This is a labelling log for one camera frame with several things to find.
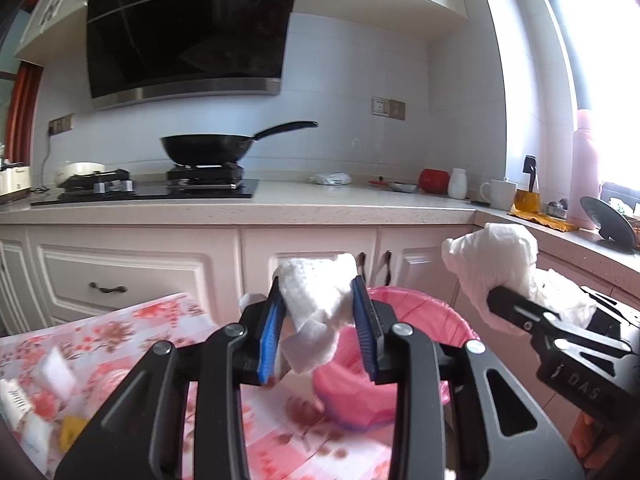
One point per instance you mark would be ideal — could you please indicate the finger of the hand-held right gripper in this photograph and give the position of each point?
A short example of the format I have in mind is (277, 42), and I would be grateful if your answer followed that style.
(620, 317)
(520, 312)

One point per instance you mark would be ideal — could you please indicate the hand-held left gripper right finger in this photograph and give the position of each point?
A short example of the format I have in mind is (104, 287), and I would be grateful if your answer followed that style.
(367, 340)

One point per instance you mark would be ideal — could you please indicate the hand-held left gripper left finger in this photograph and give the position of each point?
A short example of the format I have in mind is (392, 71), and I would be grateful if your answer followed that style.
(270, 340)

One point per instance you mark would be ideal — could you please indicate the pink bin liner bag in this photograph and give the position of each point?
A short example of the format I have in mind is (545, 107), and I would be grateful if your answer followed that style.
(345, 390)

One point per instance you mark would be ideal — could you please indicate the white paper towel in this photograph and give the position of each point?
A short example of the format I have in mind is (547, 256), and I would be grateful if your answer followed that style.
(315, 300)

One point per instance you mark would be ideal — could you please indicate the white tissue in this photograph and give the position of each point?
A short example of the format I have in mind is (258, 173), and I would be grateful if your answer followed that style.
(500, 255)

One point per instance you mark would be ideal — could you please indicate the white foam piece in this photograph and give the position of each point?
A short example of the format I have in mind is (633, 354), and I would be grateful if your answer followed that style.
(55, 372)

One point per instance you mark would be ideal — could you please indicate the long white paper wrapper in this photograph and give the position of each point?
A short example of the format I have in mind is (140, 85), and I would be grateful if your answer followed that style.
(36, 432)

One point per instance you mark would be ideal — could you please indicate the white printed wrapper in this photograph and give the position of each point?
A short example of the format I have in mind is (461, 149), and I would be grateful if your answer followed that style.
(11, 402)

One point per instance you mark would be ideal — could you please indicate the person's right hand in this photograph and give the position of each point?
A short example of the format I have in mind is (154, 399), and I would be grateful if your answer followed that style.
(587, 435)

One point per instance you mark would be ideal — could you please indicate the yellow cloth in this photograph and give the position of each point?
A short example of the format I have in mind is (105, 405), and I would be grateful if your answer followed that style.
(540, 221)

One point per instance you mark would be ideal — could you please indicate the black round plate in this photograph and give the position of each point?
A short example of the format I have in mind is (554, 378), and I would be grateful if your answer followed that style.
(610, 222)

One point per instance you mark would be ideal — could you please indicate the white base cabinets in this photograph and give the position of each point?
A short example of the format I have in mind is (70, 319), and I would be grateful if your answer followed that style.
(255, 245)

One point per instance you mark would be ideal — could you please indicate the glass oil bottle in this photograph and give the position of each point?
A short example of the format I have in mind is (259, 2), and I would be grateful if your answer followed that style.
(528, 200)

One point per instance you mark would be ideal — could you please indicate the floral tablecloth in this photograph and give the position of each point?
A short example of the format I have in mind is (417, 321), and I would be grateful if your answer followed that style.
(160, 312)

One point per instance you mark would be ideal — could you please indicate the white mug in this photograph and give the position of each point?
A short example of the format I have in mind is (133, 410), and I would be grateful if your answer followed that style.
(501, 195)

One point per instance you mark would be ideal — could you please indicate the white ceramic jar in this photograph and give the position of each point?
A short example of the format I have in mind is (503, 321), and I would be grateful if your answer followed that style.
(457, 185)

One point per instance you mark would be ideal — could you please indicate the pink thermos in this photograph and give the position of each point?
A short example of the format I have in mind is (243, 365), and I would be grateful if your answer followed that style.
(586, 175)

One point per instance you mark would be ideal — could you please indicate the small grey dish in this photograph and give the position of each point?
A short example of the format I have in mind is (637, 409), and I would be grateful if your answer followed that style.
(404, 187)

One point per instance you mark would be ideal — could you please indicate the red round jar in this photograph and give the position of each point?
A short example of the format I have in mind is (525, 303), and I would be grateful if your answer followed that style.
(433, 181)

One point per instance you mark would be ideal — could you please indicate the small red utensil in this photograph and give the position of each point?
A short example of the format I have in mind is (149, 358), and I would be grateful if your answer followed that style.
(380, 181)

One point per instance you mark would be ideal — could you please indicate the white plastic bag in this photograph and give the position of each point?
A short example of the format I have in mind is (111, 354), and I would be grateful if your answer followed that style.
(330, 178)

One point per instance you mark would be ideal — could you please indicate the black glass gas stove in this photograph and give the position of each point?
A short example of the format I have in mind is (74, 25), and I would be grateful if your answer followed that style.
(150, 192)

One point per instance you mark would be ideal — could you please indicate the black wok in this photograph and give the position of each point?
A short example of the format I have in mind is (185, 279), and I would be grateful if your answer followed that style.
(205, 147)

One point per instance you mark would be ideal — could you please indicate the white cabinet drawer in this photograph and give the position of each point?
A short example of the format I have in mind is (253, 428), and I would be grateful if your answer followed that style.
(75, 270)

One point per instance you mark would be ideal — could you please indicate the cream round pan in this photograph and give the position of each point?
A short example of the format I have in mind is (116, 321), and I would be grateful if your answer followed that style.
(77, 170)

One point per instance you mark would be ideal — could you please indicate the kitchen window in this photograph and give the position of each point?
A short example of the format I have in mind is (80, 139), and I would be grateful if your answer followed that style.
(600, 35)

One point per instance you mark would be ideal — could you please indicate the white countertop appliance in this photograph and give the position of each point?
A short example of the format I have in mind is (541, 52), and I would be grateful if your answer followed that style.
(15, 180)

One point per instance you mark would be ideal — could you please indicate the black range hood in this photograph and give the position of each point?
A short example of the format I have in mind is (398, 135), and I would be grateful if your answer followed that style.
(190, 25)

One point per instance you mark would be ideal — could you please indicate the red wooden glass sliding door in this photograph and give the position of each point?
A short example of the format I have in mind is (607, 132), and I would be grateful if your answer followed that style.
(25, 105)

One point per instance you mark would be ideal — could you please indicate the gold wall socket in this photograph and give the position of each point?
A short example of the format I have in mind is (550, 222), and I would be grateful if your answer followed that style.
(380, 106)
(397, 110)

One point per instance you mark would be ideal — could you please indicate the metal wall outlet strip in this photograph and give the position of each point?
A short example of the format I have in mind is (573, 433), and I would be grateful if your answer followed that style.
(61, 124)

